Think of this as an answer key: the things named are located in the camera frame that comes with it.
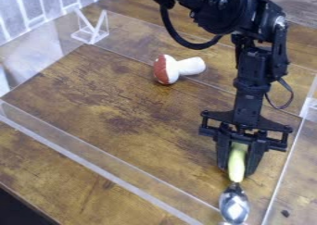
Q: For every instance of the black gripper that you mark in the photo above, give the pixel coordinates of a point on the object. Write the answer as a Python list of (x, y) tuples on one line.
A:
[(243, 125)]

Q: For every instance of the green handled metal spoon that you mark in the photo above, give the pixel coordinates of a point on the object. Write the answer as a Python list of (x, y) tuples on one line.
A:
[(232, 201)]

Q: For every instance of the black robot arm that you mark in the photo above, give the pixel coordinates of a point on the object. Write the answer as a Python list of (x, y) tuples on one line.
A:
[(255, 24)]

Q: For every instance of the clear acrylic front barrier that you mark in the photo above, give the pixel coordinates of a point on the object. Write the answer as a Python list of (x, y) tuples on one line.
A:
[(180, 204)]

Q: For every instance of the clear acrylic barrier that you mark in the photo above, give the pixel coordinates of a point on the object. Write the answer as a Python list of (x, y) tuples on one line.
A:
[(180, 204), (35, 51), (293, 206)]

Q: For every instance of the clear acrylic right barrier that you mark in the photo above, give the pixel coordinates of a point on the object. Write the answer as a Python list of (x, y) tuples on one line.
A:
[(293, 206)]

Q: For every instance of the red white plush mushroom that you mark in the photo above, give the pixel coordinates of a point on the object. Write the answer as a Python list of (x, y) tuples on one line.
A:
[(168, 69)]

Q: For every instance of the clear acrylic left barrier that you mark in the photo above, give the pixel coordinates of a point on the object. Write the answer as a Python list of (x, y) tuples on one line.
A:
[(35, 51)]

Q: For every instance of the clear acrylic triangle bracket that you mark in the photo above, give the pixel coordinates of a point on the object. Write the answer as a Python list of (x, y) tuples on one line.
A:
[(88, 33)]

